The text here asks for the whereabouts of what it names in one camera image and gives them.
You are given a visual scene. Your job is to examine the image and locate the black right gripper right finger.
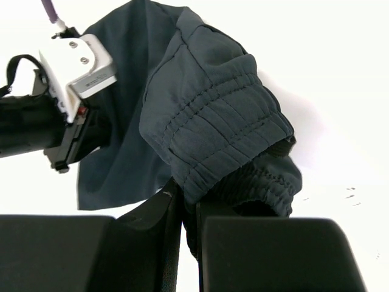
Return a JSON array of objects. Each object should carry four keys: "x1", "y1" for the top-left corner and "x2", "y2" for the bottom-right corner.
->
[{"x1": 196, "y1": 201, "x2": 366, "y2": 292}]

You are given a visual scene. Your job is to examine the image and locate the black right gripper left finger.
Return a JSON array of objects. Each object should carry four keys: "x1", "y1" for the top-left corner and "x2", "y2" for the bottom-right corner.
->
[{"x1": 1, "y1": 180, "x2": 182, "y2": 292}]

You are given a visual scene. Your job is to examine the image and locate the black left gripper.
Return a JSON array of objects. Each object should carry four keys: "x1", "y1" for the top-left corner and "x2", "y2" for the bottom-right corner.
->
[{"x1": 44, "y1": 104, "x2": 111, "y2": 173}]

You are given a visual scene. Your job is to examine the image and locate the dark navy shorts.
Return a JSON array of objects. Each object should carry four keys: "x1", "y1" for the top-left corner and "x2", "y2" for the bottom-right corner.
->
[{"x1": 77, "y1": 1, "x2": 302, "y2": 254}]

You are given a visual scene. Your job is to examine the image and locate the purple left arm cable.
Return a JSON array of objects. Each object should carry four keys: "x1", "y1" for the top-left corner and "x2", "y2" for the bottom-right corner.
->
[{"x1": 40, "y1": 0, "x2": 66, "y2": 30}]

